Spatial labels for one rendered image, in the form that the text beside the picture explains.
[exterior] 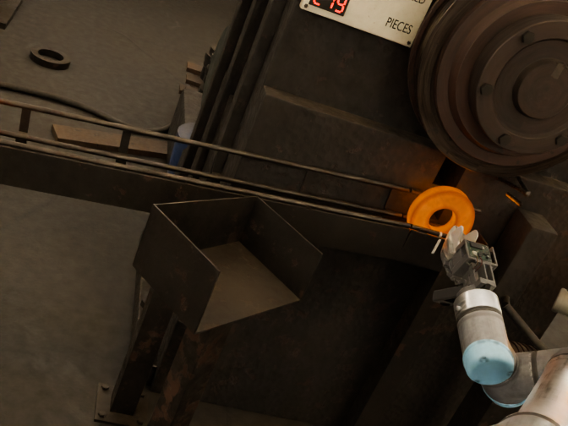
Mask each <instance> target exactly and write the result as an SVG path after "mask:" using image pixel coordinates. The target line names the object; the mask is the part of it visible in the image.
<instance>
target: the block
mask: <svg viewBox="0 0 568 426"><path fill-rule="evenodd" d="M557 236H558V234H557V232H556V231H555V230H554V229H553V228H552V227H551V225H550V224H549V223H548V222H547V220H546V219H545V218H544V217H543V216H542V215H539V214H537V213H534V212H531V211H528V210H524V209H517V210H516V211H515V213H514V215H513V216H512V218H511V219H510V221H509V223H508V225H507V226H506V228H505V230H504V231H503V233H502V234H501V236H500V239H499V240H498V242H497V244H495V246H494V253H495V257H496V260H497V264H498V266H497V267H496V268H495V269H494V271H493V273H494V280H495V284H496V288H495V289H494V290H493V291H492V292H494V293H495V294H496V295H497V296H498V299H499V301H500V308H501V310H503V309H502V307H501V299H502V297H503V296H505V295H508V296H509V297H510V305H511V306H512V308H514V307H515V305H516V303H517V301H518V300H519V298H520V296H521V295H522V294H523V292H524V290H525V289H526V287H527V285H528V283H529V282H530V281H531V279H532V278H533V276H534V274H535V272H536V271H537V269H538V267H539V266H540V265H541V263H542V262H543V259H544V258H545V256H546V255H547V253H548V252H549V250H550V249H551V247H552V245H553V244H554V242H555V240H556V238H557Z"/></svg>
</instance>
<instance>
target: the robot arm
mask: <svg viewBox="0 0 568 426"><path fill-rule="evenodd" d="M477 238H478V231H477V230H473V231H471V232H470V233H468V234H467V235H465V234H464V233H463V226H459V227H457V226H453V227H452V228H451V229H450V230H449V232H448V234H447V236H446V238H445V242H444V243H443V246H442V249H441V252H440V258H441V260H442V263H443V267H445V270H446V273H447V274H446V275H448V277H450V279H451V281H454V282H455V285H457V286H458V287H450V288H446V289H441V290H437V291H434V294H433V301H434V302H436V303H440V304H441V305H443V306H452V305H454V311H455V316H456V325H457V329H458V334H459V338H460V343H461V351H462V356H463V357H462V361H463V366H464V368H465V370H466V372H467V375H468V377H469V378H470V379H471V380H473V381H475V382H477V383H479V384H481V386H482V387H483V391H484V392H485V394H486V395H487V396H488V397H489V398H490V399H491V400H492V401H493V402H494V403H496V404H497V405H499V406H501V407H519V406H520V405H522V404H523V405H522V407H521V409H520V410H519V412H516V413H513V414H511V415H509V416H507V417H505V418H503V419H502V420H501V421H500V422H499V423H497V424H494V425H491V426H568V347H563V348H555V349H548V350H540V351H532V352H518V353H515V352H514V350H513V348H512V346H511V344H510V343H509V340H508V337H507V334H506V330H505V323H504V320H503V316H502V312H501V308H500V301H499V299H498V296H497V295H496V294H495V293H494V292H492V291H493V290H494V289H495V288H496V284H495V280H494V273H493V271H494V269H495V268H496V267H497V266H498V264H497V260H496V257H495V253H494V247H491V248H490V249H489V246H486V245H483V244H480V243H476V241H477ZM492 253H493V256H494V263H492V259H491V256H490V255H491V254H492Z"/></svg>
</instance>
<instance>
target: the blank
mask: <svg viewBox="0 0 568 426"><path fill-rule="evenodd" d="M441 209H449V210H452V217H451V219H450V220H449V221H448V222H447V223H446V224H444V225H443V226H440V227H433V226H431V225H429V218H430V217H431V216H432V215H433V214H434V213H435V212H436V211H437V210H441ZM474 219H475V211H474V208H473V205H472V203H471V201H470V200H469V198H468V197H467V196H466V195H465V194H464V193H463V192H462V191H461V190H460V189H458V188H454V187H451V186H438V187H434V188H430V189H428V190H426V191H424V192H422V193H421V194H420V195H419V196H418V197H417V198H416V199H415V200H414V201H413V202H412V204H411V206H410V208H409V210H408V212H407V223H411V224H414V225H418V226H421V227H426V228H429V229H432V230H435V231H438V232H443V233H446V234H448V232H449V231H450V229H451V228H452V227H453V226H457V227H459V226H463V233H464V234H465V235H467V234H468V233H469V232H470V231H471V229H472V226H473V223H474Z"/></svg>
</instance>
